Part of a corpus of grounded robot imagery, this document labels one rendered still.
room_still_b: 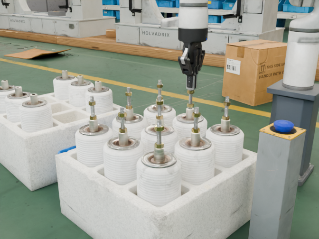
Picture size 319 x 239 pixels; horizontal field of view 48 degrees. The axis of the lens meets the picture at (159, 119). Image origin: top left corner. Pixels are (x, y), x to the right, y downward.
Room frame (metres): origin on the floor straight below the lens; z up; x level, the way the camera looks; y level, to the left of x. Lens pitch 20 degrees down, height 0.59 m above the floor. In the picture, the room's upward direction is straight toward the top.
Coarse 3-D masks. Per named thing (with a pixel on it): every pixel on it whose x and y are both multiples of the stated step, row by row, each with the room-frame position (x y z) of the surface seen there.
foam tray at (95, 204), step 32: (64, 160) 0.82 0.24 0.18; (64, 192) 0.82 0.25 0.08; (96, 192) 0.71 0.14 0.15; (128, 192) 0.67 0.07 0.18; (192, 192) 0.67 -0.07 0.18; (224, 192) 0.72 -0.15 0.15; (96, 224) 0.72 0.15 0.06; (128, 224) 0.64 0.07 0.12; (160, 224) 0.57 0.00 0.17; (192, 224) 0.64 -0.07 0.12; (224, 224) 0.73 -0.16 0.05
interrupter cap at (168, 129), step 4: (152, 124) 0.88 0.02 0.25; (164, 124) 0.88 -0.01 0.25; (148, 128) 0.85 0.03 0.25; (152, 128) 0.85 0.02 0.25; (164, 128) 0.86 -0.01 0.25; (168, 128) 0.85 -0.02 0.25; (172, 128) 0.85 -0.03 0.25; (148, 132) 0.82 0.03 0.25; (152, 132) 0.82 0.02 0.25; (156, 132) 0.83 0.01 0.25; (164, 132) 0.82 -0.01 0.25; (168, 132) 0.82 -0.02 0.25; (172, 132) 0.83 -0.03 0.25
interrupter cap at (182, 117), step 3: (180, 114) 0.95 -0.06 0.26; (183, 114) 0.96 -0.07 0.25; (177, 117) 0.93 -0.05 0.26; (180, 117) 0.93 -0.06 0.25; (183, 117) 0.94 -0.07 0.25; (198, 117) 0.93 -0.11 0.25; (201, 117) 0.93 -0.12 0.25; (180, 120) 0.90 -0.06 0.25; (183, 120) 0.91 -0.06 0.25; (186, 120) 0.91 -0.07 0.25; (189, 120) 0.91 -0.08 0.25; (192, 120) 0.91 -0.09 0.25; (198, 120) 0.91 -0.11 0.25; (201, 120) 0.91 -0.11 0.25; (189, 123) 0.89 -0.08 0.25; (192, 123) 0.89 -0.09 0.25
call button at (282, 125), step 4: (276, 120) 0.70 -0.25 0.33; (280, 120) 0.70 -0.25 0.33; (284, 120) 0.70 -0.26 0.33; (276, 124) 0.69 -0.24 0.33; (280, 124) 0.68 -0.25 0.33; (284, 124) 0.68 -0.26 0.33; (288, 124) 0.68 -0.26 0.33; (292, 124) 0.68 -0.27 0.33; (276, 128) 0.69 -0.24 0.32; (280, 128) 0.68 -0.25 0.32; (284, 128) 0.67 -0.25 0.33; (288, 128) 0.67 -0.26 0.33; (292, 128) 0.68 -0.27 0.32
